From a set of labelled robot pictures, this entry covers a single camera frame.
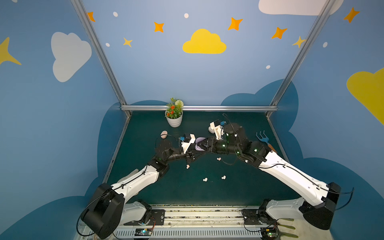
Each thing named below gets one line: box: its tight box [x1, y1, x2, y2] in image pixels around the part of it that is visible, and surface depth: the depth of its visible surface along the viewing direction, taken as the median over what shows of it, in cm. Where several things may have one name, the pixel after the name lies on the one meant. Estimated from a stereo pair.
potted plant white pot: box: [165, 97, 184, 128], surface depth 106 cm
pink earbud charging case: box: [160, 130, 168, 139], surface depth 109 cm
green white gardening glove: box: [276, 218, 334, 240], surface depth 71 cm
